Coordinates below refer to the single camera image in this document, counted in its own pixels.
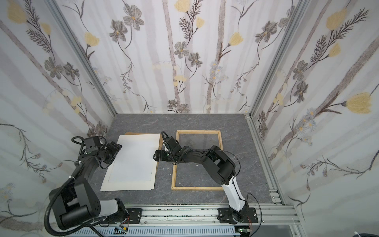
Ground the wooden picture frame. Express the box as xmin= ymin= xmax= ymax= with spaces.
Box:
xmin=171 ymin=130 xmax=223 ymax=192

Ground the white mat photo sheet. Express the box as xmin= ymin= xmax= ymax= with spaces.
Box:
xmin=100 ymin=134 xmax=160 ymax=192

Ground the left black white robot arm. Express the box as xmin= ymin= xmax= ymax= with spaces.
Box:
xmin=43 ymin=136 xmax=130 ymax=236

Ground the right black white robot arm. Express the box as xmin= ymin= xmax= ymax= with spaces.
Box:
xmin=153 ymin=132 xmax=249 ymax=224

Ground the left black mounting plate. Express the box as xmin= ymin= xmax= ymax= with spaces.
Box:
xmin=101 ymin=208 xmax=142 ymax=225

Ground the black mounting plate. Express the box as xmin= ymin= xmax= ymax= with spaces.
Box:
xmin=217 ymin=207 xmax=259 ymax=225
xmin=101 ymin=208 xmax=142 ymax=225

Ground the small green circuit board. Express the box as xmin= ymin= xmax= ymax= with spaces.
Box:
xmin=114 ymin=227 xmax=128 ymax=235

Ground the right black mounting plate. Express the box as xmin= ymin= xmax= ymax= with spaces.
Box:
xmin=217 ymin=207 xmax=259 ymax=225

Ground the brown frame backing board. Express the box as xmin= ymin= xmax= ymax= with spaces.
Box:
xmin=124 ymin=132 xmax=163 ymax=174

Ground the right black cable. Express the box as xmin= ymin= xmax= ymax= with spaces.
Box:
xmin=224 ymin=149 xmax=264 ymax=237

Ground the white slotted cable duct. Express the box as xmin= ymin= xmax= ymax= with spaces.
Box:
xmin=70 ymin=226 xmax=240 ymax=237

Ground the left black corrugated cable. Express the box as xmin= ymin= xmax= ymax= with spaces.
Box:
xmin=43 ymin=136 xmax=104 ymax=237

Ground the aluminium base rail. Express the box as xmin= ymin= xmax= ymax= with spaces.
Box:
xmin=125 ymin=203 xmax=301 ymax=227

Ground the left corner aluminium post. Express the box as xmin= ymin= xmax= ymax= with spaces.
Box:
xmin=44 ymin=0 xmax=117 ymax=117

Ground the corner aluminium post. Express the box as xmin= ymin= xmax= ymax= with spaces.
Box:
xmin=249 ymin=0 xmax=310 ymax=117
xmin=44 ymin=0 xmax=117 ymax=117

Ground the right corner aluminium post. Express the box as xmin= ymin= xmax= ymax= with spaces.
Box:
xmin=249 ymin=0 xmax=310 ymax=117

